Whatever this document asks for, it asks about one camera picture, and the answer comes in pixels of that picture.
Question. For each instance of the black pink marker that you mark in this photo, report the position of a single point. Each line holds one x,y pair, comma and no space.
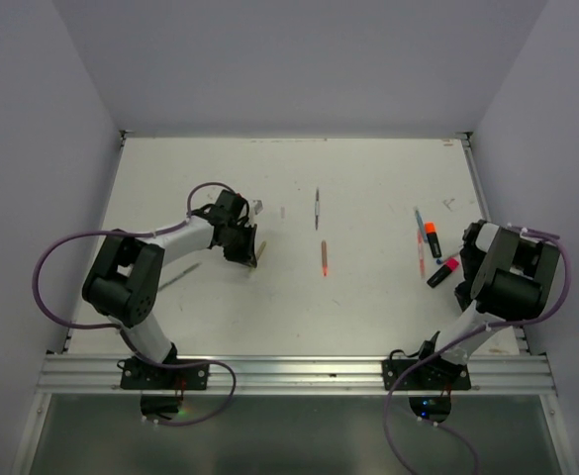
444,271

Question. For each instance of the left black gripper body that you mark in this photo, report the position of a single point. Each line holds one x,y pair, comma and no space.
239,243

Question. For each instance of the orange highlighter pen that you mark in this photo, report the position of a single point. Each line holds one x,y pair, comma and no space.
324,257

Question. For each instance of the red pen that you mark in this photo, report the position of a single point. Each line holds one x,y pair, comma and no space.
421,254

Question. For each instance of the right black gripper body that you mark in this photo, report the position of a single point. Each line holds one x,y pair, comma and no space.
471,265

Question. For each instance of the black orange marker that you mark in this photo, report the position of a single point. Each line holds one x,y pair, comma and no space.
432,239

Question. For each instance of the yellow highlighter pen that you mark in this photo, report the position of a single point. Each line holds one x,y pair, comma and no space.
257,255

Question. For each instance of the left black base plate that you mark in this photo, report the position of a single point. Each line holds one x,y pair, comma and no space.
137,375

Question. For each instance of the thin black white pen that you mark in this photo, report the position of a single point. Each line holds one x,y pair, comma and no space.
317,212

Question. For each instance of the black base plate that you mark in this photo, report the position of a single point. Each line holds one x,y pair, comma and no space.
137,375
434,376

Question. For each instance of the aluminium front rail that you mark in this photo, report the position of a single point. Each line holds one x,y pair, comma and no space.
301,376

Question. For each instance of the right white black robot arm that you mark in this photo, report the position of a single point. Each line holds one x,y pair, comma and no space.
508,276

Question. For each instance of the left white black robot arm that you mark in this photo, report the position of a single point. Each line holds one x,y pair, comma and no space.
123,281

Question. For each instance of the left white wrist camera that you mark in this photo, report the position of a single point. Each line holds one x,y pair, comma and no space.
255,207

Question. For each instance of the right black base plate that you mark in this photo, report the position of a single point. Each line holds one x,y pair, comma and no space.
434,376

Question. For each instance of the light blue highlighter pen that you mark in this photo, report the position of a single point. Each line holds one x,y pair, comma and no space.
419,220

